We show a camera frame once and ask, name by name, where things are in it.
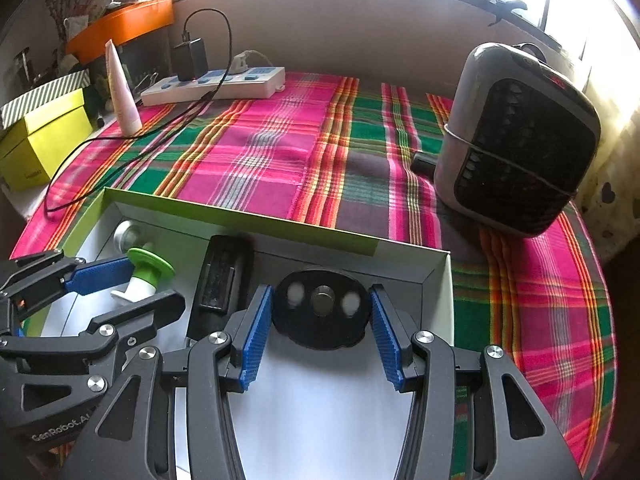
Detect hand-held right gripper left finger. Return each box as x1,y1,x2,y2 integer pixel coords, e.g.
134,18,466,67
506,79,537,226
60,284,275,480

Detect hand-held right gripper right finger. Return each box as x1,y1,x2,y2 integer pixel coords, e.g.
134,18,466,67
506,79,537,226
369,284,583,480

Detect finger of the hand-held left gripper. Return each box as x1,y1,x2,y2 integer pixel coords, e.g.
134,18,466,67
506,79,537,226
0,250,133,321
0,287,187,427

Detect green spool with white cap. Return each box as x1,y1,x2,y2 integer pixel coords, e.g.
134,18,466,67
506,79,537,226
111,246,175,306

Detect pink holder with grey knob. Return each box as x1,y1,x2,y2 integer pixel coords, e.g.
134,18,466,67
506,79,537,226
112,220,153,252

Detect black oval magnet disc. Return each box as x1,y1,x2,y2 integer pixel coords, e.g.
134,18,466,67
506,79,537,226
272,269,377,352

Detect black rectangular device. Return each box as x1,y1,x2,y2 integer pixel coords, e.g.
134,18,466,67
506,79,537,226
186,234,255,346

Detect green white cardboard box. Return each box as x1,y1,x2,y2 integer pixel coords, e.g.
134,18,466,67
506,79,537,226
22,187,457,480

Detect yellow cardboard box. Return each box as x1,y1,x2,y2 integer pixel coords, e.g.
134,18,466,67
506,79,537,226
0,87,96,192

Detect pink green plaid tablecloth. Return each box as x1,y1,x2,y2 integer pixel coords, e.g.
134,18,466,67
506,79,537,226
10,71,616,480

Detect pale pink cosmetic tube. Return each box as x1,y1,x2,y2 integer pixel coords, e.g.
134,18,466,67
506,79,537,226
105,39,143,136

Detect striped cardboard box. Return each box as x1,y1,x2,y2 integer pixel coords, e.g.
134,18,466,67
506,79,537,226
0,70,92,128

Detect glass tank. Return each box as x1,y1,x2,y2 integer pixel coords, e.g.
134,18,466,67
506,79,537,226
120,27,176,88

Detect grey fan heater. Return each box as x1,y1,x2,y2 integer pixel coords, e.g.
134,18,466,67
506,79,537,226
411,42,601,237

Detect black charger adapter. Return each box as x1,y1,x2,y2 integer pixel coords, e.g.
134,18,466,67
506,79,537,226
172,37,208,82

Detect white power strip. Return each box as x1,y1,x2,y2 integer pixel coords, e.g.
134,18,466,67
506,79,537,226
140,65,287,107

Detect dry branches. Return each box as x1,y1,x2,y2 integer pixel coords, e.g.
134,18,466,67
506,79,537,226
42,0,83,56

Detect white plug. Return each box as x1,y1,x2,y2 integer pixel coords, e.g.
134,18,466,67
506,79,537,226
227,50,273,73

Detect orange container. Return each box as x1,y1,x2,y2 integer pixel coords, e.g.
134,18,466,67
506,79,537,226
66,0,175,58

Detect heart print curtain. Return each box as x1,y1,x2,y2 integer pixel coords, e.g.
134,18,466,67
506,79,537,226
575,85,640,261

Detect black window latch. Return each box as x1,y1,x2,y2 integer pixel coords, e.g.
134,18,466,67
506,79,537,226
487,0,528,26

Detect black charger cable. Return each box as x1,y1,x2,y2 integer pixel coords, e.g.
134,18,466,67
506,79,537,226
44,8,233,218

